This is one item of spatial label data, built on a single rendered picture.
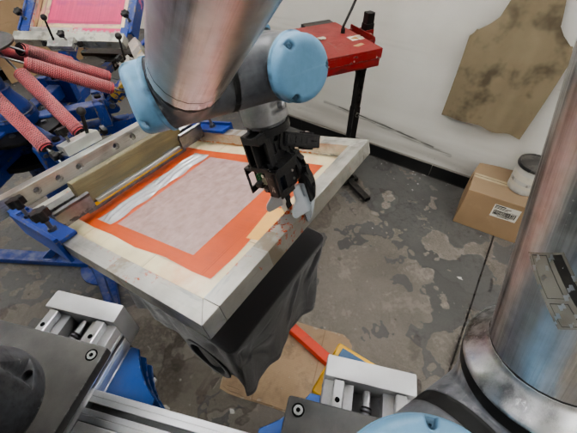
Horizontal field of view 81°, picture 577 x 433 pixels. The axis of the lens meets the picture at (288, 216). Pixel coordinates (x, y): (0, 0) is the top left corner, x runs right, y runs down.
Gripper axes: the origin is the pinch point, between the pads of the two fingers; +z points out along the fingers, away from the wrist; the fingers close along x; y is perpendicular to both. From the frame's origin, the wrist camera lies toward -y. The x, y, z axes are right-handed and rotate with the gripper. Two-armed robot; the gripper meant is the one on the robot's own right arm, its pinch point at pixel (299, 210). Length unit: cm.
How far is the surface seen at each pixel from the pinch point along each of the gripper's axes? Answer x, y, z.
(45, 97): -109, -6, -21
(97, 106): -118, -25, -10
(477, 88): -4, -193, 49
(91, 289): -162, 17, 86
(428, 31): -36, -200, 15
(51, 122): -128, -8, -10
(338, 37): -63, -136, -1
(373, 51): -41, -130, 6
